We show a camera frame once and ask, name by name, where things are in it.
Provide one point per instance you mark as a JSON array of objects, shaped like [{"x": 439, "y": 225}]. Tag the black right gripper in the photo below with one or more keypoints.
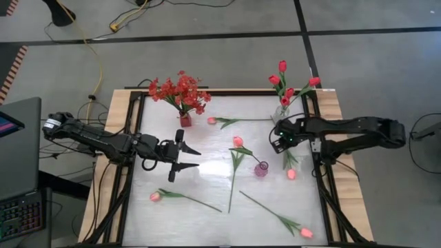
[{"x": 287, "y": 132}]

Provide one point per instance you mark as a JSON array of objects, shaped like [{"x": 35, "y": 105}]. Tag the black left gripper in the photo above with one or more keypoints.
[{"x": 165, "y": 151}]

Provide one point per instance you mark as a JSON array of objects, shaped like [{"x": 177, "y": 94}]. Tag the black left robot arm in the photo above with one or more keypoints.
[{"x": 103, "y": 142}]

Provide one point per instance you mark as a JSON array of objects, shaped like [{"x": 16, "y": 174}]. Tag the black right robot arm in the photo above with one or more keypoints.
[{"x": 351, "y": 129}]

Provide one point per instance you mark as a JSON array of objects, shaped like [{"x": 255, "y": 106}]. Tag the clear glass vase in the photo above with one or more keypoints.
[{"x": 280, "y": 113}]

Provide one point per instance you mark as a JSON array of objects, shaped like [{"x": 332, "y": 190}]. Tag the red glass vase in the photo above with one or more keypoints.
[{"x": 185, "y": 120}]

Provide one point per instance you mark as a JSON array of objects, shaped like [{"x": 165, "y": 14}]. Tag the pink ribbed glass vase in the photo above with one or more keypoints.
[{"x": 260, "y": 169}]

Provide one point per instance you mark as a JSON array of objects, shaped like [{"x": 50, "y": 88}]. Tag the black flat bar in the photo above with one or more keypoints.
[{"x": 138, "y": 87}]

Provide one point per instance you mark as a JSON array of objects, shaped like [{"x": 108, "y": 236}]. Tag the laptop computer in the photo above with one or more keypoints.
[{"x": 20, "y": 155}]

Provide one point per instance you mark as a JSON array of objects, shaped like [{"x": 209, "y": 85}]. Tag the small lit display screen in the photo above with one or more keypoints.
[{"x": 7, "y": 125}]

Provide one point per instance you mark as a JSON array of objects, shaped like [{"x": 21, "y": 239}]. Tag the black wheeled stand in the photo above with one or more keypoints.
[{"x": 60, "y": 13}]

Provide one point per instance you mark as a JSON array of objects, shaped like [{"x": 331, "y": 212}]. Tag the dark mat orange striped edge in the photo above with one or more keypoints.
[
  {"x": 12, "y": 7},
  {"x": 15, "y": 67}
]

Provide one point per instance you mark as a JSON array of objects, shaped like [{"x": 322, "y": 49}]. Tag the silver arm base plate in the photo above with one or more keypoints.
[{"x": 315, "y": 144}]

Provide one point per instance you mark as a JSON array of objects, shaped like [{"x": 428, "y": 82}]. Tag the black aluminium table frame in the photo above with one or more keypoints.
[{"x": 224, "y": 93}]

